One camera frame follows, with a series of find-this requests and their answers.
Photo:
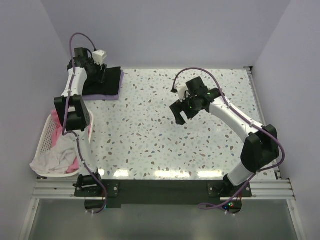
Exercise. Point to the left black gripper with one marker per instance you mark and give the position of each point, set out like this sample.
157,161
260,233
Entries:
99,77

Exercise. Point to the white laundry basket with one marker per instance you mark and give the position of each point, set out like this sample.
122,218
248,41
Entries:
44,146

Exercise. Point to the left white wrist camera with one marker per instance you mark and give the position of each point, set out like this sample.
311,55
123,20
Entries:
99,57

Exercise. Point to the black t shirt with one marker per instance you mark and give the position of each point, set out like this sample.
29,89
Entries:
106,82

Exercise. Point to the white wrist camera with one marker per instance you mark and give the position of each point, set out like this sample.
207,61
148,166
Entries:
99,57
180,90

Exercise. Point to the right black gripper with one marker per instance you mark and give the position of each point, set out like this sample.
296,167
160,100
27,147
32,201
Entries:
178,107

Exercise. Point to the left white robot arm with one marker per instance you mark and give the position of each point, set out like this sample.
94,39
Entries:
74,115

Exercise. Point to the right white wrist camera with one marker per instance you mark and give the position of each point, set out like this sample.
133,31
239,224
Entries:
180,90

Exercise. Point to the pink t shirt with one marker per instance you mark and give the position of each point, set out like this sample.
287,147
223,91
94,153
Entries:
57,132

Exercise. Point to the white t shirt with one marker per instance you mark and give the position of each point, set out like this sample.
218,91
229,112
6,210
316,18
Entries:
61,159

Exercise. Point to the folded purple t shirt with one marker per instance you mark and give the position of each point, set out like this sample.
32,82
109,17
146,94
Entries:
104,97

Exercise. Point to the aluminium frame rail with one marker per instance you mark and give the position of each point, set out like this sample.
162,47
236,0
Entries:
62,189

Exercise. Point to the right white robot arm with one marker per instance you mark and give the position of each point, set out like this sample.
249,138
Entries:
259,142

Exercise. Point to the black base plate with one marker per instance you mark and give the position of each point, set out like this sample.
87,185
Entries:
206,194

